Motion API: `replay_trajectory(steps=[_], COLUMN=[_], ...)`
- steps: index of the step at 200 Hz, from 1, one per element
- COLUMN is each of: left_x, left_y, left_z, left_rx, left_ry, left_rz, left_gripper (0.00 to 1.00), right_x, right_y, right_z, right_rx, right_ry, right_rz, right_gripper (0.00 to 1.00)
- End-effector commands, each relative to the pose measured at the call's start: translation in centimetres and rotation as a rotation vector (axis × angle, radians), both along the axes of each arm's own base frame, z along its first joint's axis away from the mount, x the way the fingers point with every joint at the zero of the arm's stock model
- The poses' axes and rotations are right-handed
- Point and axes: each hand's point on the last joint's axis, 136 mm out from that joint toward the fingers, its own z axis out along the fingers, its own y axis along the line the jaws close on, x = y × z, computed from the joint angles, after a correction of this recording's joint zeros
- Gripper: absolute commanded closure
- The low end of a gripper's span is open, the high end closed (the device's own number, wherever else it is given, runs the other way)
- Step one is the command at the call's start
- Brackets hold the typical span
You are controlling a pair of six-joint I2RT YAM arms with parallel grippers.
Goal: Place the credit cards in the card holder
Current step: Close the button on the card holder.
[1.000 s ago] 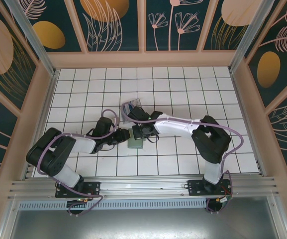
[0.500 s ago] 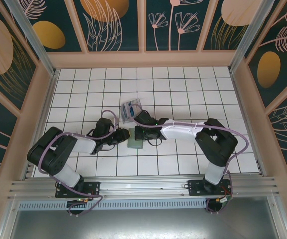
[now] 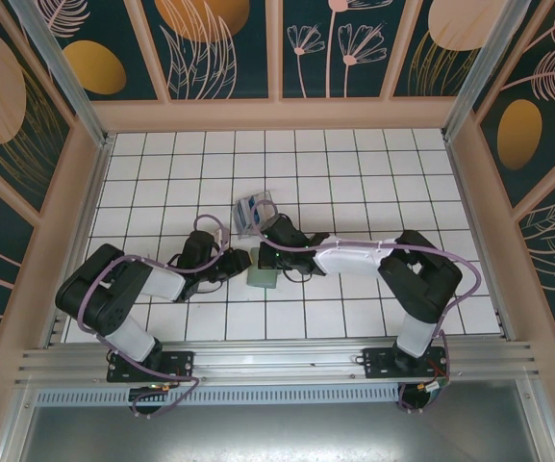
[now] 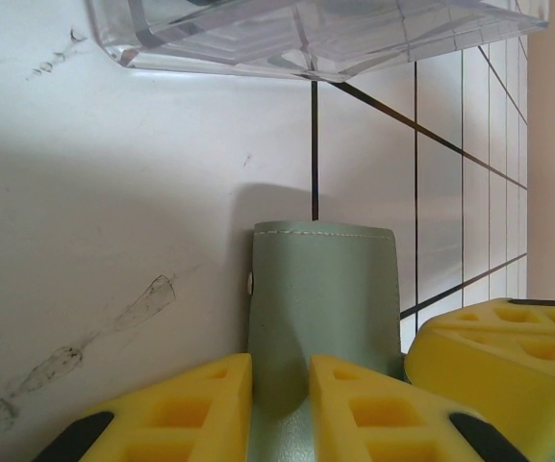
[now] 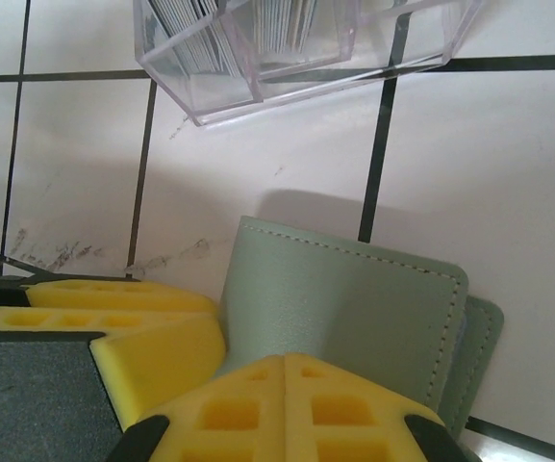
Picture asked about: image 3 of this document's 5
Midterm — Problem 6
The grey metal sheet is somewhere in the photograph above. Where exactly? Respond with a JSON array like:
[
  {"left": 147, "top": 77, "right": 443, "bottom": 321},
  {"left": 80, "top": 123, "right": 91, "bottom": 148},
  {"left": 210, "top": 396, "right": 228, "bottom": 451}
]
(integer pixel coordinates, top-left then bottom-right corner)
[{"left": 16, "top": 403, "right": 547, "bottom": 462}]

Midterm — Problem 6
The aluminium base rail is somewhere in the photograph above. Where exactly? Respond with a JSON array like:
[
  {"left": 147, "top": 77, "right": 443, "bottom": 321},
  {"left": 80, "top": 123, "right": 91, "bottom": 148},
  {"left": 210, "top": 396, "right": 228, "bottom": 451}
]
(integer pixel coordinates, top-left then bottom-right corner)
[{"left": 14, "top": 340, "right": 542, "bottom": 388}]

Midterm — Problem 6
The aluminium corner post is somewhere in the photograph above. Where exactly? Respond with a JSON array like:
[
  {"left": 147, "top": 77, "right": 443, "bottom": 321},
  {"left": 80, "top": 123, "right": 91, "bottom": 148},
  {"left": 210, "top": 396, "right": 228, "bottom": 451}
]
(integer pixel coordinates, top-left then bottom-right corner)
[
  {"left": 441, "top": 0, "right": 546, "bottom": 141},
  {"left": 7, "top": 0, "right": 115, "bottom": 148}
]

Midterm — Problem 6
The left black mount plate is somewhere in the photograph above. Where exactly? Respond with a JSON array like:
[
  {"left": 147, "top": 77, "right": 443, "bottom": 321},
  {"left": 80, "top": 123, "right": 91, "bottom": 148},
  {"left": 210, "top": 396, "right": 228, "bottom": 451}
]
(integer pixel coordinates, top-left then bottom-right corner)
[{"left": 107, "top": 350, "right": 196, "bottom": 384}]

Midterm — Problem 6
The green electronics board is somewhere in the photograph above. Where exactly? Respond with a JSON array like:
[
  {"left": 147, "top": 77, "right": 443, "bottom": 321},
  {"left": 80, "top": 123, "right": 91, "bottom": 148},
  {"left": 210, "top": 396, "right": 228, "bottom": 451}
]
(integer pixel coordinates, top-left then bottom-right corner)
[{"left": 398, "top": 377, "right": 452, "bottom": 414}]

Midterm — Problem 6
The clear acrylic card holder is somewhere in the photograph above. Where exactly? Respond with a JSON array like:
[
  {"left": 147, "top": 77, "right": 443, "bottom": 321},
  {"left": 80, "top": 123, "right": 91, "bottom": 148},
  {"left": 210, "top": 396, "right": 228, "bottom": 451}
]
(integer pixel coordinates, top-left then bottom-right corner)
[{"left": 232, "top": 188, "right": 277, "bottom": 241}]

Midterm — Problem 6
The blue credit card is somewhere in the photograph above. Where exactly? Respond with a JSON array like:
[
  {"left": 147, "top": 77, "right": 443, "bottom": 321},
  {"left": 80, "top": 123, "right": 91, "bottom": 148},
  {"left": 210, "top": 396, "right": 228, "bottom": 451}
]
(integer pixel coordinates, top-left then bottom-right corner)
[{"left": 236, "top": 195, "right": 263, "bottom": 228}]

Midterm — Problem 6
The slotted grey cable duct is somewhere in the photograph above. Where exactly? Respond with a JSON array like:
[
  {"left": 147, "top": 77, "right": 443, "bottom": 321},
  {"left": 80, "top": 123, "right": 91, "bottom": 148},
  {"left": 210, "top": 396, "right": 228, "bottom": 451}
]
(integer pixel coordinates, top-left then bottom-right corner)
[{"left": 34, "top": 384, "right": 406, "bottom": 406}]

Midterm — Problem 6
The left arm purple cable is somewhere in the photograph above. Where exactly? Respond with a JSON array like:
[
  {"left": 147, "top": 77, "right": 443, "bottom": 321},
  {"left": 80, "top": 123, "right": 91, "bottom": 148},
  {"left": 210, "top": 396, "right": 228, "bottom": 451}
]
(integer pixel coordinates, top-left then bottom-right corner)
[{"left": 78, "top": 214, "right": 233, "bottom": 421}]

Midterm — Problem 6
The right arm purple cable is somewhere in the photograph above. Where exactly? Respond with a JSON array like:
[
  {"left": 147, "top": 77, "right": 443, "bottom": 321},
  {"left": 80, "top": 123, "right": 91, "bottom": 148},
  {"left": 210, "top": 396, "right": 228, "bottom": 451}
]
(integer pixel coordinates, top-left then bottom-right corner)
[{"left": 251, "top": 200, "right": 481, "bottom": 416}]

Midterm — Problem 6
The black mount plate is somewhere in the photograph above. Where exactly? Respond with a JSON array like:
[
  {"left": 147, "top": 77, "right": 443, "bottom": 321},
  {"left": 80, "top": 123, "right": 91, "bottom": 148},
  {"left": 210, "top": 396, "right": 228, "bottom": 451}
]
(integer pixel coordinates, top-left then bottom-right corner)
[
  {"left": 362, "top": 346, "right": 452, "bottom": 380},
  {"left": 107, "top": 350, "right": 196, "bottom": 384}
]

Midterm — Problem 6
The aluminium side rail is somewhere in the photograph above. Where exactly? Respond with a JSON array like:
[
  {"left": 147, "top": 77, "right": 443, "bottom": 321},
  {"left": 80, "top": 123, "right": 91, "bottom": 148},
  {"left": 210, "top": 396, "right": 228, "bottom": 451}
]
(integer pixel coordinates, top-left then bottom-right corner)
[
  {"left": 43, "top": 139, "right": 114, "bottom": 348},
  {"left": 449, "top": 139, "right": 512, "bottom": 338}
]

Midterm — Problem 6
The aluminium frame bar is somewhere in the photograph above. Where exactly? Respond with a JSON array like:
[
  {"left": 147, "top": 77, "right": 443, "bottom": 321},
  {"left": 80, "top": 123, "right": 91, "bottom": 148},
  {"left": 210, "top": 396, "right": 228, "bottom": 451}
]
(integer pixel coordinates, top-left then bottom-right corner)
[
  {"left": 517, "top": 377, "right": 555, "bottom": 462},
  {"left": 0, "top": 384, "right": 38, "bottom": 462}
]

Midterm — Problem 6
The right black mount plate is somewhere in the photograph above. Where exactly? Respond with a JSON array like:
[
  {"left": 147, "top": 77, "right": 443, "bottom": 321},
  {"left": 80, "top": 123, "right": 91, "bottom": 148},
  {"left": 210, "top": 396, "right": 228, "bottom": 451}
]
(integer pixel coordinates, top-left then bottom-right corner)
[{"left": 362, "top": 346, "right": 452, "bottom": 380}]

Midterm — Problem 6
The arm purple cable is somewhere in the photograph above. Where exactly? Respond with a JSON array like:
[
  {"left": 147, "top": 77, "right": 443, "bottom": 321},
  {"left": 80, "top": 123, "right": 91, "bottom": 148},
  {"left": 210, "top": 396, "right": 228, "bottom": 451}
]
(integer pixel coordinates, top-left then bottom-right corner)
[
  {"left": 78, "top": 214, "right": 233, "bottom": 421},
  {"left": 251, "top": 200, "right": 481, "bottom": 416}
]

